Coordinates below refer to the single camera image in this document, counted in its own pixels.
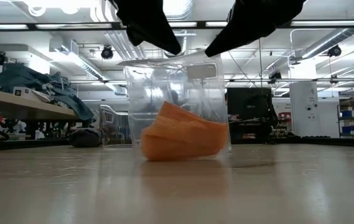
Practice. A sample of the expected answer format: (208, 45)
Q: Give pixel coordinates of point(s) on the black monitor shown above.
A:
(251, 99)

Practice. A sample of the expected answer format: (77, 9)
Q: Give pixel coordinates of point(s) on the white pillar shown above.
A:
(304, 99)

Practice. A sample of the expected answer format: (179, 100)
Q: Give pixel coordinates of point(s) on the wooden workbench with metal frame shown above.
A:
(8, 104)

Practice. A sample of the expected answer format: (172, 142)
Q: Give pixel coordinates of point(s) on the silver ceiling duct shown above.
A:
(329, 42)

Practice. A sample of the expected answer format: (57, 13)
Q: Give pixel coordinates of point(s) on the black ceiling camera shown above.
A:
(334, 51)
(107, 53)
(275, 77)
(0, 58)

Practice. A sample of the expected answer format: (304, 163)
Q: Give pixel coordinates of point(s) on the clear plastic zip bag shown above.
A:
(151, 81)

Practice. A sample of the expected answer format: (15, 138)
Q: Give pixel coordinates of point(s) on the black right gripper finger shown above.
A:
(239, 34)

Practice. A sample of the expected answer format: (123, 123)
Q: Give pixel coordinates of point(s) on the white box with label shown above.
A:
(27, 92)

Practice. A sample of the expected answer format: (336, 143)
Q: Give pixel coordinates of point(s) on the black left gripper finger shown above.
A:
(151, 28)

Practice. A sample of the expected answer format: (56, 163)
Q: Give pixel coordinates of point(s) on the orange elastic bandage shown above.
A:
(183, 137)

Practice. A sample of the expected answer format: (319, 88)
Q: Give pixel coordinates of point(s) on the dark grey cloth roll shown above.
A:
(85, 138)

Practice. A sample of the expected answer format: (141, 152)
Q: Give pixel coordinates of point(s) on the clear plastic bin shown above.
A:
(114, 124)

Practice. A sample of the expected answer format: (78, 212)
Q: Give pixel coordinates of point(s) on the black table frame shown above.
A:
(8, 145)

